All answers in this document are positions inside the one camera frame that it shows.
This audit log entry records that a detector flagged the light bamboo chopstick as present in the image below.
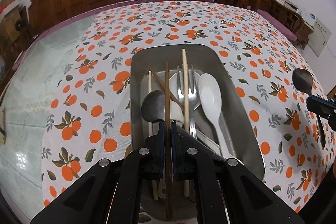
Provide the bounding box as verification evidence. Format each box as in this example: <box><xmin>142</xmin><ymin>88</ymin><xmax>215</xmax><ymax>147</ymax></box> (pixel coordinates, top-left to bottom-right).
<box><xmin>182</xmin><ymin>48</ymin><xmax>190</xmax><ymax>198</ymax></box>
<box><xmin>147</xmin><ymin>71</ymin><xmax>158</xmax><ymax>201</ymax></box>

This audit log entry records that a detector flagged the steel spoon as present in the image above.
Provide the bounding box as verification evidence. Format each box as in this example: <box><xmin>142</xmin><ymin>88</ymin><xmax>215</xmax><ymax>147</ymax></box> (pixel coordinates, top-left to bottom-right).
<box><xmin>141</xmin><ymin>90</ymin><xmax>165</xmax><ymax>123</ymax></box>
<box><xmin>292</xmin><ymin>68</ymin><xmax>326</xmax><ymax>148</ymax></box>

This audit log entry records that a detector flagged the steel fork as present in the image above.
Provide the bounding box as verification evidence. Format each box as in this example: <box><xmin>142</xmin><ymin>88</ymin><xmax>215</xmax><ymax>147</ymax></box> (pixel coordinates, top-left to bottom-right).
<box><xmin>177</xmin><ymin>64</ymin><xmax>198</xmax><ymax>139</ymax></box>

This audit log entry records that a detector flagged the small white plastic spoon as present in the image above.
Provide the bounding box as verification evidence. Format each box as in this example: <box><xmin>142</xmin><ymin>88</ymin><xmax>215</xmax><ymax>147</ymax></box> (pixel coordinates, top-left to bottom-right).
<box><xmin>198</xmin><ymin>73</ymin><xmax>231</xmax><ymax>159</ymax></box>

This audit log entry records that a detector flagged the large white plastic spoon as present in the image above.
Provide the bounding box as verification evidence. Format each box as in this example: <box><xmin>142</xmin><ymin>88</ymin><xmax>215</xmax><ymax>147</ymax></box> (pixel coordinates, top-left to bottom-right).
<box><xmin>167</xmin><ymin>69</ymin><xmax>203</xmax><ymax>127</ymax></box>

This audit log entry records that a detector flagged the dark brown wooden chopstick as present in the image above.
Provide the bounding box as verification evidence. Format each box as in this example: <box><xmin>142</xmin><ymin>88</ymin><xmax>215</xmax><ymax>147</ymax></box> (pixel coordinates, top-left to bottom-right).
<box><xmin>148</xmin><ymin>67</ymin><xmax>185</xmax><ymax>113</ymax></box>

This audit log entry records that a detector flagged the steel rectangular tray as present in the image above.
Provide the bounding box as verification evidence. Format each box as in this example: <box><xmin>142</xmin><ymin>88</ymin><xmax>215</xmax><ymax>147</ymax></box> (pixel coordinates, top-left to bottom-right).
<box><xmin>130</xmin><ymin>44</ymin><xmax>265</xmax><ymax>221</ymax></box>

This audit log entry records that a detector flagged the orange fruit print tablecloth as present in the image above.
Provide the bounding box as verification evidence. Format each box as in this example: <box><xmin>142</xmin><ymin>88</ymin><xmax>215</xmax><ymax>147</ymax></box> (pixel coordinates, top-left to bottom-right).
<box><xmin>42</xmin><ymin>1</ymin><xmax>335</xmax><ymax>216</ymax></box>

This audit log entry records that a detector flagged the wooden side table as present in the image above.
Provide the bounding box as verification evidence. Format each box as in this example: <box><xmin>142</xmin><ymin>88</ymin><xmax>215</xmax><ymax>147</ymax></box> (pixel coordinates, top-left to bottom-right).
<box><xmin>285</xmin><ymin>9</ymin><xmax>313</xmax><ymax>51</ymax></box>

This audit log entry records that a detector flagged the purple seat cushion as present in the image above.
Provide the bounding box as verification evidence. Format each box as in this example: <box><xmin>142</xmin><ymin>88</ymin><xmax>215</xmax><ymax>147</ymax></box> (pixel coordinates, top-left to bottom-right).
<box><xmin>257</xmin><ymin>9</ymin><xmax>297</xmax><ymax>42</ymax></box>

